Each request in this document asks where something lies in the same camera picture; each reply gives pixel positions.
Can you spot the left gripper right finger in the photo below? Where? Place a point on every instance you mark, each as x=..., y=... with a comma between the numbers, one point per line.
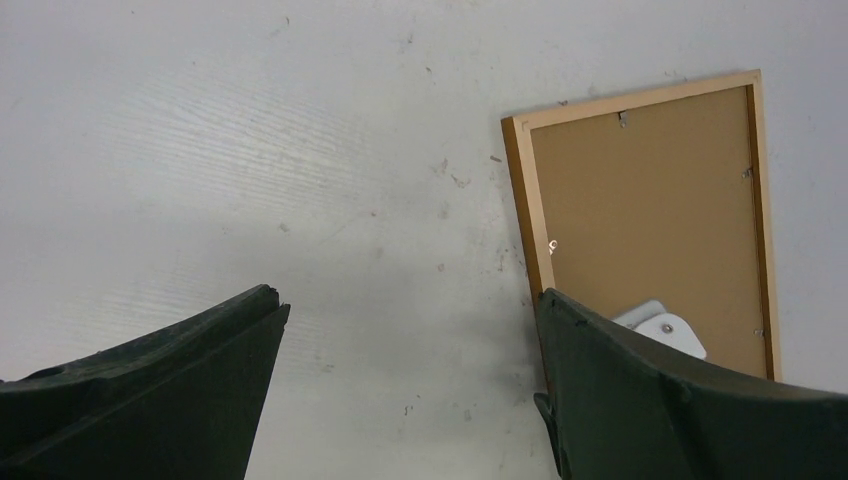
x=620, y=405

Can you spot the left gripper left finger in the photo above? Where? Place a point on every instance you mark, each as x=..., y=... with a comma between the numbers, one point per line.
x=182, y=402

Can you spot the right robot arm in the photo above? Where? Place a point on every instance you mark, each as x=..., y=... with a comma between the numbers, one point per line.
x=651, y=319

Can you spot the brown backing board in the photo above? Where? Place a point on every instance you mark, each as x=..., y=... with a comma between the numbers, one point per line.
x=660, y=203

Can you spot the wooden picture frame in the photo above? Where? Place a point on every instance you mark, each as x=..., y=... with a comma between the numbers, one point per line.
x=539, y=248

